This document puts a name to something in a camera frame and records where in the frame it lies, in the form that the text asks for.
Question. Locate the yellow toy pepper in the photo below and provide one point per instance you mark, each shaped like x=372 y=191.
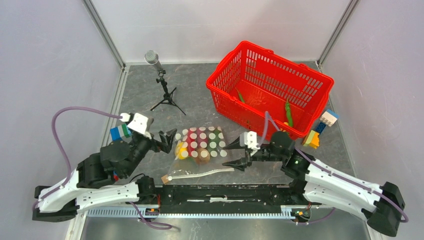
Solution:
x=181 y=151

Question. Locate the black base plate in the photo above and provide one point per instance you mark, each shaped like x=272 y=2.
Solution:
x=223 y=199

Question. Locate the red toy pepper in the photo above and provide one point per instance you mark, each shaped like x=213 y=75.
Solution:
x=196 y=138

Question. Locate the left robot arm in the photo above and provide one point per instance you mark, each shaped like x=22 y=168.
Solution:
x=92 y=183

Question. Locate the red blue small block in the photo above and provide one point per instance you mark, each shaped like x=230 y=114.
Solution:
x=115 y=176

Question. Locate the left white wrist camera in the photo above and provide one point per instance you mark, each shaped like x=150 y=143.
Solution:
x=137 y=122

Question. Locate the yellow green toy blocks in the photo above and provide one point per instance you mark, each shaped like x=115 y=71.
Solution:
x=312 y=140

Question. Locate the long green chili pepper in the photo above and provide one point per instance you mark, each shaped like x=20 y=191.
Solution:
x=240 y=96

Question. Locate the white blue toy block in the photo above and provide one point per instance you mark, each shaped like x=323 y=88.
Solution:
x=329 y=117

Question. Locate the small green pepper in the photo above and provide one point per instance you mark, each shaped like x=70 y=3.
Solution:
x=288 y=113

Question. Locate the polka dot zip bag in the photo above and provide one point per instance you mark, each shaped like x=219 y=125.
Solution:
x=188 y=168

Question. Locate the red plastic basket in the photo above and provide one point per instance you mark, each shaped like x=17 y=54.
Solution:
x=265 y=81

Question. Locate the white cable tray rail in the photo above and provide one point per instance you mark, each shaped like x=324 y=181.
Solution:
x=129 y=211

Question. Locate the green toy cucumber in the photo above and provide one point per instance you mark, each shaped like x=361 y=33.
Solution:
x=216 y=136

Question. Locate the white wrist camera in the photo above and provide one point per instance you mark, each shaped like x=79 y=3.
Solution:
x=137 y=122
x=249 y=140

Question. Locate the silver microphone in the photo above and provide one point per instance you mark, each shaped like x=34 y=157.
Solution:
x=152 y=58

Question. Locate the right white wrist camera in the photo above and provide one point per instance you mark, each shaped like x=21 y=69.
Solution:
x=249 y=140

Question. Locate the blue green toy blocks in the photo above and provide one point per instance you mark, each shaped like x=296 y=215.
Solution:
x=120 y=132

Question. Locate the brown round toy mushroom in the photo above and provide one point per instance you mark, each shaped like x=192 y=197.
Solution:
x=202 y=156

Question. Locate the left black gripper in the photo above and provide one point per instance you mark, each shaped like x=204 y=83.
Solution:
x=167 y=137

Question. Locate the black tripod stand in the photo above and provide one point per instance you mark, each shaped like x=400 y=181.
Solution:
x=167 y=96

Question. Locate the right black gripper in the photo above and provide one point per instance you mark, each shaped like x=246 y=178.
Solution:
x=241 y=163

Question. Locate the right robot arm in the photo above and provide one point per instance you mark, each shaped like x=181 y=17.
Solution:
x=380 y=206

